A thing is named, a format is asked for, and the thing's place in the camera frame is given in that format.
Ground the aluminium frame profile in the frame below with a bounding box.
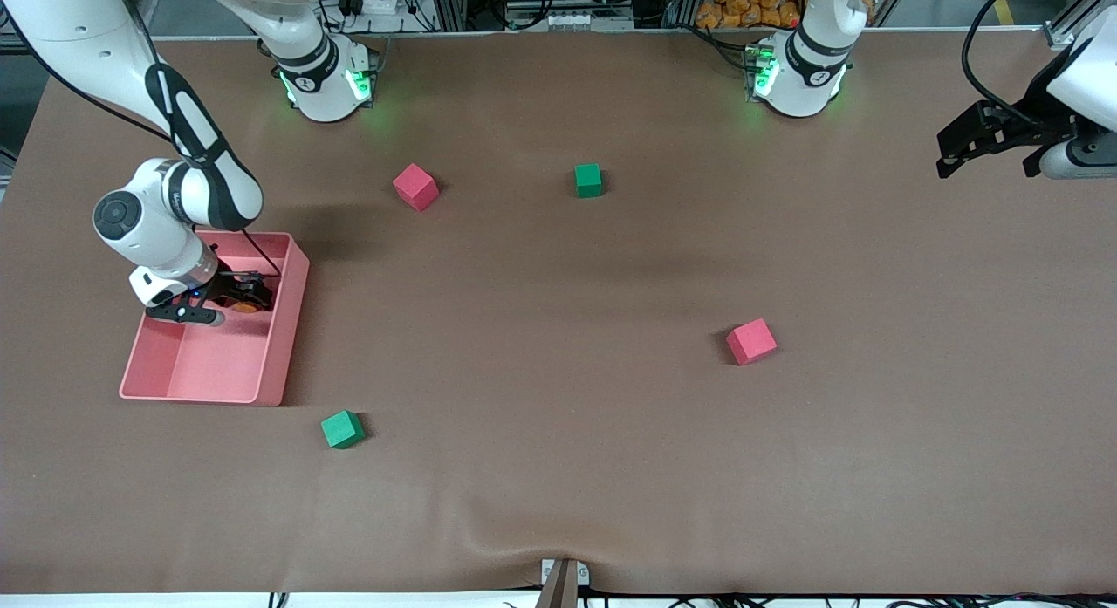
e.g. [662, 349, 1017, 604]
[1043, 0, 1117, 51]

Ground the pink foam cube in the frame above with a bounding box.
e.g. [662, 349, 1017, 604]
[725, 318, 778, 366]
[392, 163, 440, 213]

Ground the brown table cover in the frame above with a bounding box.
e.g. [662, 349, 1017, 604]
[0, 31, 1117, 596]

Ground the white socket strip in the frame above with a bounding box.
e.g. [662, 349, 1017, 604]
[543, 10, 635, 31]

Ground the pink plastic bin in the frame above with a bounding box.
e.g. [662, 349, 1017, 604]
[119, 230, 311, 407]

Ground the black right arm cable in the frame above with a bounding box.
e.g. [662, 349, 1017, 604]
[0, 2, 284, 282]

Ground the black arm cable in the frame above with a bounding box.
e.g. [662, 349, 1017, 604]
[0, 2, 284, 282]
[962, 0, 1044, 127]

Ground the grey metal clamp bracket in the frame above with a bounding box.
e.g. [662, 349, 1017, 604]
[540, 558, 591, 588]

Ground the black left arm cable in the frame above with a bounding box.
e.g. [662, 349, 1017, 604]
[962, 0, 1044, 127]

